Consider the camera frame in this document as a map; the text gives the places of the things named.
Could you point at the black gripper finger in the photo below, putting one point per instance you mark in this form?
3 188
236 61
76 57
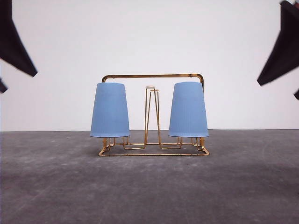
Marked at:
286 53
3 87
296 94
12 50

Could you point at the gold wire cup rack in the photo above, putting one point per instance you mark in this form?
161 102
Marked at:
152 145

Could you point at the blue ribbed cup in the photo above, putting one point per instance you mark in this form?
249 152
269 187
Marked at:
109 113
188 111

